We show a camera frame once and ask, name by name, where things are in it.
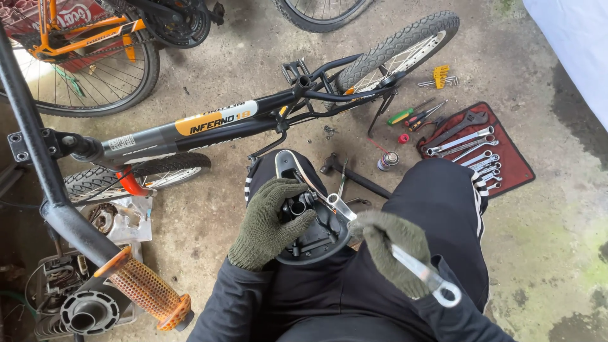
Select person's left hand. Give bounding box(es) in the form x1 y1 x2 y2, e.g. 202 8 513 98
228 177 318 272

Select person's right hand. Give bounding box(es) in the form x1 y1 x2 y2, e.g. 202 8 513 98
349 210 433 300

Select large silver combination wrench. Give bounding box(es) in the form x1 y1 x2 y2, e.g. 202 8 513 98
327 193 462 308

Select black bicycle saddle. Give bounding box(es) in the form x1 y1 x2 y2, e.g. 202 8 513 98
275 149 358 266

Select black hammer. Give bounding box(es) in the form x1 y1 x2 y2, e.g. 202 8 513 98
320 152 393 200

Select thin metal pliers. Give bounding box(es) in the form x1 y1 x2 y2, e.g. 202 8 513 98
336 158 350 198

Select person's black trousers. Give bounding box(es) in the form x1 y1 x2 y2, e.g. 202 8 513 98
244 149 491 342

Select spray can with red straw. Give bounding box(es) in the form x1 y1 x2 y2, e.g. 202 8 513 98
368 138 400 172

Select row of silver wrenches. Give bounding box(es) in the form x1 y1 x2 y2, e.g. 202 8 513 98
426 126 503 192

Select black adjustable wrench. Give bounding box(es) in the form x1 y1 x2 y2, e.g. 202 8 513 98
420 110 489 152

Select red tool roll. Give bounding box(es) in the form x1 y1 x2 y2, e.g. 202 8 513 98
416 101 536 199

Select yellow hex key set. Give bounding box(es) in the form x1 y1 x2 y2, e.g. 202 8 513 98
417 65 459 91

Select black bicycle with orange grips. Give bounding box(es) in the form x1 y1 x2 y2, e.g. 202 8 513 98
0 10 460 333

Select black bicycle wheel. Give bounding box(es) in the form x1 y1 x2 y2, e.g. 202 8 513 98
272 0 376 34

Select clear plastic bag with parts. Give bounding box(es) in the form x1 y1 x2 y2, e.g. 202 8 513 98
78 196 154 244

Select white cloth sheet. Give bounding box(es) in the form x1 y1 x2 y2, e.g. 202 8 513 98
522 0 608 134

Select crate of bicycle parts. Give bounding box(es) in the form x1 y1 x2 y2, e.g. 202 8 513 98
26 242 143 340

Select red plastic crate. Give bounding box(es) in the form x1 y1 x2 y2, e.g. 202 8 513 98
0 0 117 74

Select orange black handled pliers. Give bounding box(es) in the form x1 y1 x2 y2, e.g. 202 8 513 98
408 116 447 134

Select green handled screwdriver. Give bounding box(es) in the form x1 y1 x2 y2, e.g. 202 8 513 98
387 97 437 127

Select red handled screwdriver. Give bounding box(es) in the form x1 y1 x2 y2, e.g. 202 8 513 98
405 100 448 128

